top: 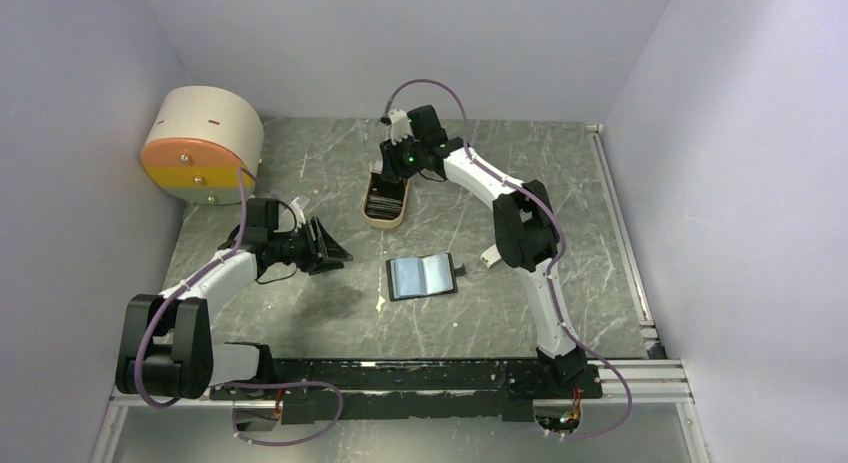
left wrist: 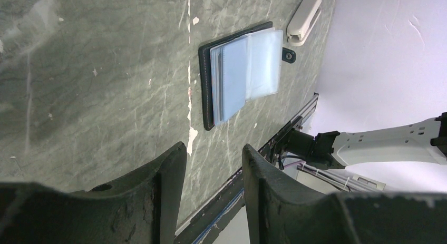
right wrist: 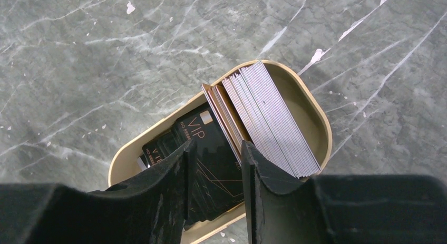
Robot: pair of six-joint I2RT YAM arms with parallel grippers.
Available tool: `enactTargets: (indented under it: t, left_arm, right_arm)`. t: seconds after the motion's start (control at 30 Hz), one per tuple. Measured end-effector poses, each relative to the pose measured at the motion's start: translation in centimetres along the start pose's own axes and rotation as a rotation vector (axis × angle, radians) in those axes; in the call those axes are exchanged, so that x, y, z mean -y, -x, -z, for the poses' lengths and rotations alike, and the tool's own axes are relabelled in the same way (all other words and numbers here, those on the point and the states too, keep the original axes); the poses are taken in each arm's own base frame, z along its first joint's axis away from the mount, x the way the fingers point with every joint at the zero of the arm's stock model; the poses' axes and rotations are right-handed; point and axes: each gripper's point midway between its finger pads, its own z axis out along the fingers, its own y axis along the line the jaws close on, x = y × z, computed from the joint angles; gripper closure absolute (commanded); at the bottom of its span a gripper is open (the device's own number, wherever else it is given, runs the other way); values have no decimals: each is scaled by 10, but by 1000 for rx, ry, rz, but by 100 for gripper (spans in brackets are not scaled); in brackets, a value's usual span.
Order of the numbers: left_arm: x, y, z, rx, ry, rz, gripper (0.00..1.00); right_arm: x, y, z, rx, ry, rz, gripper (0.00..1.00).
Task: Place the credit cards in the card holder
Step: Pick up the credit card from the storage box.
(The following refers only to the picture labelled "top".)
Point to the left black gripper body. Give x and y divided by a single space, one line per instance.
298 247

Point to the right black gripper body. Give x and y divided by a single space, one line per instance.
404 159

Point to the beige wooden card tray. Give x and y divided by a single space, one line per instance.
375 179

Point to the black leather card holder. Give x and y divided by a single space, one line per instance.
421 277

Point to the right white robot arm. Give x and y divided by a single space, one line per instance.
526 236

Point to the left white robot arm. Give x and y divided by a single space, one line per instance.
167 350

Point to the small white wooden block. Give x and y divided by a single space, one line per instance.
490 256

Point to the round pastel drawer box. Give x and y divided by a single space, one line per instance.
204 146

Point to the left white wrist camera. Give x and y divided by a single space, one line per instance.
298 208

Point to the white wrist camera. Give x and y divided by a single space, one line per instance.
298 208
399 126

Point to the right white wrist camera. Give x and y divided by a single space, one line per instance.
399 126

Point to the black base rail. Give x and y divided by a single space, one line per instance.
310 390

